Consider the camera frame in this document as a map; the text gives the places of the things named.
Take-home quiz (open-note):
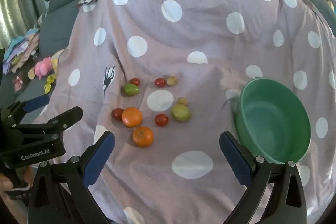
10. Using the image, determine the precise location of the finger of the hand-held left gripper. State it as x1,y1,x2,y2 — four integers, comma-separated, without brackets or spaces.
0,94,51,121
14,106,84,141

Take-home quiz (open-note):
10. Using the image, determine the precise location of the green plastic bowl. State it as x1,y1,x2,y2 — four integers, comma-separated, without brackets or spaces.
234,78,311,165

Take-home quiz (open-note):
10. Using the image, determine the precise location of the grey ribbed curtain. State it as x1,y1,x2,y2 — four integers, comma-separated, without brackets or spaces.
0,0,40,43

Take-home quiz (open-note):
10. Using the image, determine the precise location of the person's left hand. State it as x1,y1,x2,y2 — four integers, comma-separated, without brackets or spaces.
0,168,34,191

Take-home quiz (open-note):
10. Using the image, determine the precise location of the pink plush toy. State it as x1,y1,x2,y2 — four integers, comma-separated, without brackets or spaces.
35,56,55,80

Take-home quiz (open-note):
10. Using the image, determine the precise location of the mauve polka-dot blanket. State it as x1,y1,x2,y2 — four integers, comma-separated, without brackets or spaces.
34,0,336,224

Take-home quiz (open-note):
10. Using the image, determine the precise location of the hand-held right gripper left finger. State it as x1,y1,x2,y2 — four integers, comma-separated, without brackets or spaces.
28,131,116,224

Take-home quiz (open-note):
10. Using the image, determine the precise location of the pile of pastel clothes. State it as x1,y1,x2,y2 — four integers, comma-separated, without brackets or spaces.
3,28,42,74

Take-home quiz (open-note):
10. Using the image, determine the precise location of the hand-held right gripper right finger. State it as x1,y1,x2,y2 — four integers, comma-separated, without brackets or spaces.
219,131,307,224

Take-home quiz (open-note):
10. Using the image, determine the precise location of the dark cloth with pink print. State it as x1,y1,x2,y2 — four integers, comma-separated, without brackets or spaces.
12,73,28,93

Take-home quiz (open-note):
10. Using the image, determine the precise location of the orange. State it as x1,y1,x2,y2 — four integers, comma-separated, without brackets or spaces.
132,126,154,147
122,107,143,127

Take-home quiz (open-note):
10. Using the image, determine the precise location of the green fruit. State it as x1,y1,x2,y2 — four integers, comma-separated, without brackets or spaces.
171,104,191,122
120,83,140,97

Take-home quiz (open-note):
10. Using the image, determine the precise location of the yellow crinkled wrapper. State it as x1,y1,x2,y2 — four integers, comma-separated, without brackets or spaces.
43,73,57,95

